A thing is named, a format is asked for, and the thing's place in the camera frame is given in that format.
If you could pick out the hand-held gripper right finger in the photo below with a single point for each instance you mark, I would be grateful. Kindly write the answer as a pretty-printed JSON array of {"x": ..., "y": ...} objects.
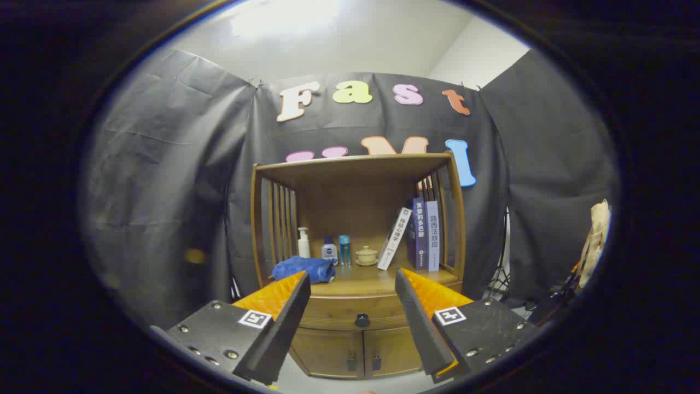
[{"x": 424, "y": 328}]

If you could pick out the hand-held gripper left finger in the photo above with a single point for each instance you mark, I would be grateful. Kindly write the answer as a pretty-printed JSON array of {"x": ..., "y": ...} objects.
[{"x": 284, "y": 328}]

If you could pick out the wooden drawer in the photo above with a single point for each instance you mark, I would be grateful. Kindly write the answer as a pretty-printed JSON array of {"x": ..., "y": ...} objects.
[{"x": 339, "y": 312}]

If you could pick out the wooden cabinet door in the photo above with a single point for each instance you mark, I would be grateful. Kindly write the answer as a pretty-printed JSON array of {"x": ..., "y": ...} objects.
[
  {"x": 328, "y": 350},
  {"x": 394, "y": 350}
]

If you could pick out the wooden countertop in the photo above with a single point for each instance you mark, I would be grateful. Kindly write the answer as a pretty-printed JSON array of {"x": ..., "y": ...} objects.
[{"x": 372, "y": 279}]

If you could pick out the wooden cabinet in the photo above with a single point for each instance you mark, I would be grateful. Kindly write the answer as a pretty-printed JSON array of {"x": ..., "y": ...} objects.
[{"x": 355, "y": 213}]

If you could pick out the blue folded towel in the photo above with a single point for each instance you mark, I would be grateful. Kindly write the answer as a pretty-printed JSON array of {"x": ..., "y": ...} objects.
[{"x": 301, "y": 268}]

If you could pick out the white pump bottle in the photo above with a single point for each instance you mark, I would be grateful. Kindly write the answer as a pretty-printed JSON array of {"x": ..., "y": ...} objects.
[{"x": 304, "y": 249}]

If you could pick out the white bottle with blue cap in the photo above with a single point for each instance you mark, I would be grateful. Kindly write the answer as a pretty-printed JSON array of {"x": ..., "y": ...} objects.
[{"x": 330, "y": 253}]

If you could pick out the pale lidded teacup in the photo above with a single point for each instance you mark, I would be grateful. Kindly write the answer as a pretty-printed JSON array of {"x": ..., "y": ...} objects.
[{"x": 366, "y": 256}]

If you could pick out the dark blue book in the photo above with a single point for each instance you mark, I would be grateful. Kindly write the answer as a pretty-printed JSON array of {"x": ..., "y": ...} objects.
[{"x": 420, "y": 235}]

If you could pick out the light purple book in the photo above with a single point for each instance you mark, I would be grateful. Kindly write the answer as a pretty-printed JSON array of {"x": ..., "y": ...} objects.
[{"x": 432, "y": 235}]

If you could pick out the white book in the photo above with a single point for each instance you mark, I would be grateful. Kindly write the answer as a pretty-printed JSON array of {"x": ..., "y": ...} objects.
[{"x": 395, "y": 238}]

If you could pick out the clear blue bottle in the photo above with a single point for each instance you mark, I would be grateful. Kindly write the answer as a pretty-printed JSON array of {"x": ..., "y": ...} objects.
[{"x": 344, "y": 251}]

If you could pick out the dark equipment with orange clip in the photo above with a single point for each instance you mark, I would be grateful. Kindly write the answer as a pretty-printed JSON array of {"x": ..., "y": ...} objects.
[{"x": 547, "y": 309}]

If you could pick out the beige hanging cloth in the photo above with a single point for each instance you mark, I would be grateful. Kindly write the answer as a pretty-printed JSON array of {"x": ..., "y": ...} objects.
[{"x": 599, "y": 235}]

